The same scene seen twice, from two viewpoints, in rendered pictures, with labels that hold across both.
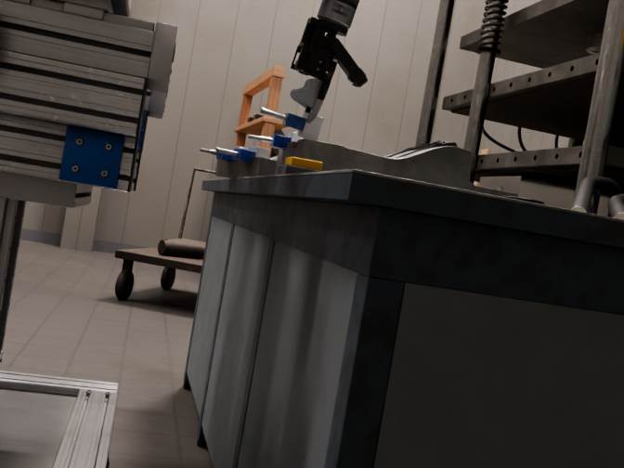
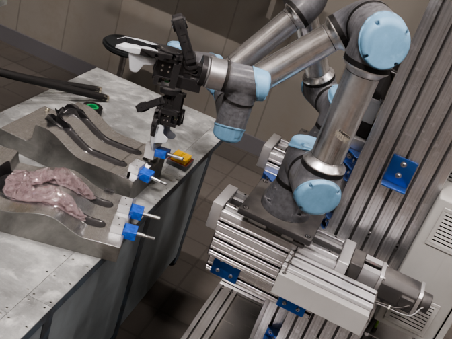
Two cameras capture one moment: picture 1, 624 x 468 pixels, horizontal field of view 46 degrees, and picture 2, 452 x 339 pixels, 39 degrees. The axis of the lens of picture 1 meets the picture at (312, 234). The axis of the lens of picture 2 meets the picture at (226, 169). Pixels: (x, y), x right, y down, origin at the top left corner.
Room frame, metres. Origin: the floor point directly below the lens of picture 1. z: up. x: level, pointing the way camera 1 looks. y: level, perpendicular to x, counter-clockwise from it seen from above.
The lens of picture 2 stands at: (3.20, 1.08, 1.95)
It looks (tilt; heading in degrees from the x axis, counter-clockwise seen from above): 28 degrees down; 205
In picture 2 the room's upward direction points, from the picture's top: 19 degrees clockwise
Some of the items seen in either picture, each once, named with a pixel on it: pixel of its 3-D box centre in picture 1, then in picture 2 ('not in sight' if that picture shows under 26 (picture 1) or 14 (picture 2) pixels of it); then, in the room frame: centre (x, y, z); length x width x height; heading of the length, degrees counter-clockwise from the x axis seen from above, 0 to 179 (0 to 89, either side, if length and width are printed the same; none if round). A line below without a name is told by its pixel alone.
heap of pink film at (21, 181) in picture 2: not in sight; (50, 186); (2.02, 0.01, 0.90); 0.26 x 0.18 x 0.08; 121
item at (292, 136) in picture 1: (276, 141); (148, 176); (1.69, 0.12, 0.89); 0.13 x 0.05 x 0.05; 104
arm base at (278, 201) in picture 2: not in sight; (291, 193); (1.66, 0.58, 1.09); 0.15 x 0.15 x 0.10
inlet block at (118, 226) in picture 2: (223, 154); (132, 233); (1.92, 0.26, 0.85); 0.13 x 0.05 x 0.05; 121
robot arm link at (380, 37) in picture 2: not in sight; (344, 115); (1.76, 0.66, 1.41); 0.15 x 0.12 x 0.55; 39
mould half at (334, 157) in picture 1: (393, 171); (85, 142); (1.70, -0.16, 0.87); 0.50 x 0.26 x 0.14; 104
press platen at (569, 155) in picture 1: (595, 179); not in sight; (2.50, -0.92, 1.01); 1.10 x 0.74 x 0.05; 14
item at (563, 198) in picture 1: (563, 215); not in sight; (2.42, -0.81, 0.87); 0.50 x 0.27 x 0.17; 104
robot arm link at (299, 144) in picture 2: not in sight; (305, 161); (1.66, 0.58, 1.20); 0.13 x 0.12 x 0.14; 39
